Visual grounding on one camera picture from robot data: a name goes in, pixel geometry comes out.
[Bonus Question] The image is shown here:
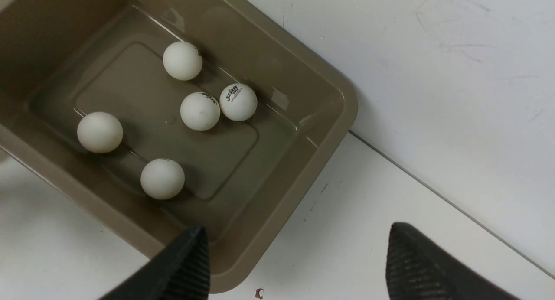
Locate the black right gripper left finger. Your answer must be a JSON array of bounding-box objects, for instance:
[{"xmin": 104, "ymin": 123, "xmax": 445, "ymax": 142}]
[{"xmin": 102, "ymin": 226, "xmax": 211, "ymax": 300}]

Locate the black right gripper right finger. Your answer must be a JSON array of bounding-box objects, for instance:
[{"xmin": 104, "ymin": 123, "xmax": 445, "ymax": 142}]
[{"xmin": 386, "ymin": 222, "xmax": 517, "ymax": 300}]

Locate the white ball with logo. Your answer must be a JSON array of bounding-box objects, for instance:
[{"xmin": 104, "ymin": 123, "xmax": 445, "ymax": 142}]
[{"xmin": 140, "ymin": 158, "xmax": 186, "ymax": 200}]

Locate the white plain ball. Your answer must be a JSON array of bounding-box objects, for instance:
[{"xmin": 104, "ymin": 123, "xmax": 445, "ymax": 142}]
[
  {"xmin": 77, "ymin": 112, "xmax": 124, "ymax": 154},
  {"xmin": 180, "ymin": 92, "xmax": 221, "ymax": 131}
]

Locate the white ball red STIGA logo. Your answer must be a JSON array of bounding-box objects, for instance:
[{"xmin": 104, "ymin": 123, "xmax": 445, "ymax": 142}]
[{"xmin": 219, "ymin": 83, "xmax": 258, "ymax": 122}]

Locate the brown plastic bin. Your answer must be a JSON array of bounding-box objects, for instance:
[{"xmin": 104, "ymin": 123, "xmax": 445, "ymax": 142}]
[{"xmin": 0, "ymin": 0, "xmax": 358, "ymax": 294}]

